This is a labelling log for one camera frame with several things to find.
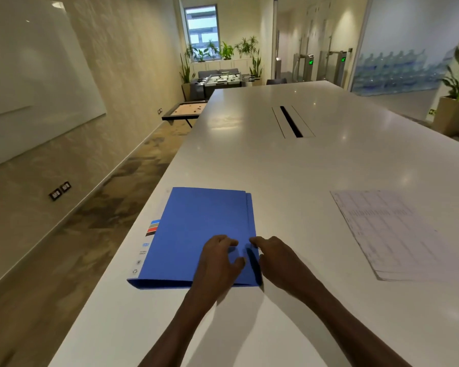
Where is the person's right hand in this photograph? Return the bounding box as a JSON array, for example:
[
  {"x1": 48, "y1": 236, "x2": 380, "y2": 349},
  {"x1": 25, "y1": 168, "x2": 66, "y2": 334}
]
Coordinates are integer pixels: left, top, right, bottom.
[{"x1": 249, "y1": 236, "x2": 319, "y2": 294}]

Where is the person's left hand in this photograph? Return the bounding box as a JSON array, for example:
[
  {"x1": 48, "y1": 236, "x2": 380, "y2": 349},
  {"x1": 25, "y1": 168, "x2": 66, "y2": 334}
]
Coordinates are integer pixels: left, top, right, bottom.
[{"x1": 192, "y1": 235, "x2": 247, "y2": 301}]

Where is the blue paper folder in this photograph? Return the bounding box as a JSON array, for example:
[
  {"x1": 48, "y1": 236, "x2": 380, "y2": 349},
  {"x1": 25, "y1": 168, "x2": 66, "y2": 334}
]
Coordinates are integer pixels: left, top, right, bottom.
[{"x1": 127, "y1": 187, "x2": 263, "y2": 290}]

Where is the person's right forearm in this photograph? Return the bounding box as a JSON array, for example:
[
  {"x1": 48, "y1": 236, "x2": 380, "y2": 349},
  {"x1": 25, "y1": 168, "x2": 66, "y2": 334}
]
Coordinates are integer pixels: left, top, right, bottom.
[{"x1": 289, "y1": 280, "x2": 412, "y2": 367}]

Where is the person's left forearm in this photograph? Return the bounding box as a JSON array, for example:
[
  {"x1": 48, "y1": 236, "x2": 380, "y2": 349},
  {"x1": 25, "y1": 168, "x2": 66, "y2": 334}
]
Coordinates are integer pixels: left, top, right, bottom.
[{"x1": 138, "y1": 291, "x2": 219, "y2": 367}]

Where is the stack of printed paper sheets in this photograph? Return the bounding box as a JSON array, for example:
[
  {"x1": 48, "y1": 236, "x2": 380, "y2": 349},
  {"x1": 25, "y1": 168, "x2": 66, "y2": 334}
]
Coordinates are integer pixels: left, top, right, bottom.
[{"x1": 330, "y1": 189, "x2": 459, "y2": 283}]

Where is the wooden carrom board table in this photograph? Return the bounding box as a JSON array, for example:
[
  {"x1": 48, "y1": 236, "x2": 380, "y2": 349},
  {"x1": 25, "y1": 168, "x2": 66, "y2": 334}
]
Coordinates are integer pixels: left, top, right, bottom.
[{"x1": 161, "y1": 101, "x2": 209, "y2": 129}]

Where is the foosball table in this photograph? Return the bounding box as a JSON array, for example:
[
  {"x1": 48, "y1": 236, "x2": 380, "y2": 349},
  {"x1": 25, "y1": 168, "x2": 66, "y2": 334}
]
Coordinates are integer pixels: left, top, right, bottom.
[{"x1": 202, "y1": 72, "x2": 254, "y2": 88}]

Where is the grey sofa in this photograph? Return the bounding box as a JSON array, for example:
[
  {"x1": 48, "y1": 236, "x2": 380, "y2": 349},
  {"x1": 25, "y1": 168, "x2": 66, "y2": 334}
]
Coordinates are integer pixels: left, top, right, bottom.
[{"x1": 190, "y1": 68, "x2": 241, "y2": 100}]

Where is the tall green floor plant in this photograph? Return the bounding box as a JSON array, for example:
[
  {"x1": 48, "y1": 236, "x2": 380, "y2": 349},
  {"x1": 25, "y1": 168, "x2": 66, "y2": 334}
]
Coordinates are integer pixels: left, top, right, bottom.
[{"x1": 249, "y1": 49, "x2": 264, "y2": 78}]

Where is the white low cabinet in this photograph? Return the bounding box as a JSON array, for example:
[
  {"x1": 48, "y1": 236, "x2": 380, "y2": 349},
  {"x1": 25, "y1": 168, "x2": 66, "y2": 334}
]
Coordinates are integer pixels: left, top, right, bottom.
[{"x1": 190, "y1": 58, "x2": 259, "y2": 74}]

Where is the turnstile gate with green light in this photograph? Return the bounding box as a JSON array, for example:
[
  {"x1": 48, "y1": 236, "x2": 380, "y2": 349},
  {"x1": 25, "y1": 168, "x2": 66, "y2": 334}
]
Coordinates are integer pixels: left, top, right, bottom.
[
  {"x1": 317, "y1": 49, "x2": 353, "y2": 88},
  {"x1": 292, "y1": 53, "x2": 315, "y2": 83}
]

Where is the tall snake plant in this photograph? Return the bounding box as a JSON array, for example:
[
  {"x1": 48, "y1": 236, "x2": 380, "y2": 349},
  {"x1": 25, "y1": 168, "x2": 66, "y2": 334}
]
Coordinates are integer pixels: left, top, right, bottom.
[{"x1": 179, "y1": 53, "x2": 196, "y2": 85}]

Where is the small leafy green plant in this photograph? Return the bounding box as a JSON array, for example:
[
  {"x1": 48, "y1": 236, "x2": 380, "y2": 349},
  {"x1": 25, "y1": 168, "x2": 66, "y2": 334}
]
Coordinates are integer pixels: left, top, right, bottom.
[{"x1": 186, "y1": 43, "x2": 212, "y2": 63}]

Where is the palm-like green plant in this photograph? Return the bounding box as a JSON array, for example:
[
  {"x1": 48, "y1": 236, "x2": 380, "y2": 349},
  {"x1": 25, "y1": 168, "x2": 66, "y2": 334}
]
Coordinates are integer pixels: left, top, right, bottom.
[{"x1": 235, "y1": 36, "x2": 259, "y2": 58}]

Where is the stack of blue water bottles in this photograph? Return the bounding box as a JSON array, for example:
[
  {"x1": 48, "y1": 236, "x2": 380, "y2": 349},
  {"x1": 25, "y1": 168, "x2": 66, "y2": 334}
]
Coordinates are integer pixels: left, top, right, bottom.
[{"x1": 351, "y1": 49, "x2": 456, "y2": 97}]

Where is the window with blind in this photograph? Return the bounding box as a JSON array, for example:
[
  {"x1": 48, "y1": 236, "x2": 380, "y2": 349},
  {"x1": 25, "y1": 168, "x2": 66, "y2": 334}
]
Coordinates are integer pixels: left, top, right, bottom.
[{"x1": 183, "y1": 4, "x2": 221, "y2": 55}]

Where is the large beige square planter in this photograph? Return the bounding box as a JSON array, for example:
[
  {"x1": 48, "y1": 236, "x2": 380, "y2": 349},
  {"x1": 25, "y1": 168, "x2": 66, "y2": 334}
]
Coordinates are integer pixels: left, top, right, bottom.
[{"x1": 431, "y1": 96, "x2": 459, "y2": 138}]

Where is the white glass whiteboard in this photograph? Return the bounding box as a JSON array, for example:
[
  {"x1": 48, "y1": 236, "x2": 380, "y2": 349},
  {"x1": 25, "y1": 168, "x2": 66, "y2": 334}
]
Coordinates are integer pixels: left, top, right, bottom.
[{"x1": 0, "y1": 0, "x2": 108, "y2": 173}]

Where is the table cable slot cover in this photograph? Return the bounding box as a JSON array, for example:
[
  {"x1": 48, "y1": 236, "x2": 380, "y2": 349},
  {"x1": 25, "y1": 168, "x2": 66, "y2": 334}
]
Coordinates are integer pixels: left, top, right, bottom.
[{"x1": 272, "y1": 105, "x2": 316, "y2": 139}]

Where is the black double wall socket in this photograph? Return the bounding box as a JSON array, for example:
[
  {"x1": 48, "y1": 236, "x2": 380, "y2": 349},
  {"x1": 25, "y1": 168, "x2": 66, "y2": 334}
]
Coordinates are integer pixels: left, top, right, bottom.
[{"x1": 48, "y1": 181, "x2": 72, "y2": 202}]

